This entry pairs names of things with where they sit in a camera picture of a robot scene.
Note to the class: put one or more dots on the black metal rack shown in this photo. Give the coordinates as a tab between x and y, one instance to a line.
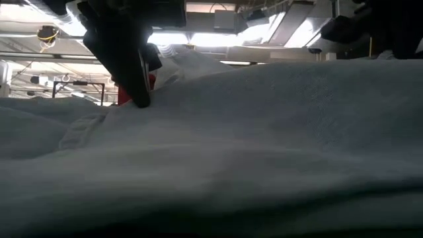
79	83

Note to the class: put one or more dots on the red plastic laundry bin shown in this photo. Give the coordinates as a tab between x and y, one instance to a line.
123	97

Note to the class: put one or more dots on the light blue jeans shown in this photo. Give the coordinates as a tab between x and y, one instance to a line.
231	148

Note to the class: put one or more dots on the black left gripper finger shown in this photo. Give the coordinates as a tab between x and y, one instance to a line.
153	57
129	72

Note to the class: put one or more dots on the black ceiling camera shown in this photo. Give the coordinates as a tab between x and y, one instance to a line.
48	33

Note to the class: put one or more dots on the long ceiling light strip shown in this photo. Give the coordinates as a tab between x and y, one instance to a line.
49	57

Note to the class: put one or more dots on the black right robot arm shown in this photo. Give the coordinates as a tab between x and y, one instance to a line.
406	26

